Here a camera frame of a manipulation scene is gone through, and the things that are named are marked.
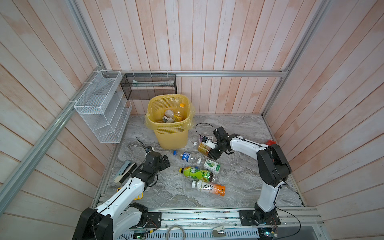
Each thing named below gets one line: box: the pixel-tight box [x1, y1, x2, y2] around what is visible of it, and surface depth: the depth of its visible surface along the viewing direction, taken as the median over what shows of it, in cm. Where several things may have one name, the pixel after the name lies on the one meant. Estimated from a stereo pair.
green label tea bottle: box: [179, 166, 214, 183], surface depth 83 cm
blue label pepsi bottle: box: [180, 151, 191, 162], surface depth 93 cm
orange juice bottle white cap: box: [191, 180, 226, 197], surface depth 81 cm
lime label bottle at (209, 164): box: [197, 158, 221, 172], surface depth 90 cm
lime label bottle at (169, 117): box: [162, 109, 175, 123], surface depth 97 cm
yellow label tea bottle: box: [173, 103, 185, 122], surface depth 95 cm
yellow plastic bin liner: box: [144, 94, 196, 131], surface depth 90 cm
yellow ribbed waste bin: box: [147, 94, 192, 150], surface depth 93 cm
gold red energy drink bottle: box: [193, 141, 212, 157], surface depth 95 cm
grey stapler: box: [211, 225, 227, 237], surface depth 71 cm
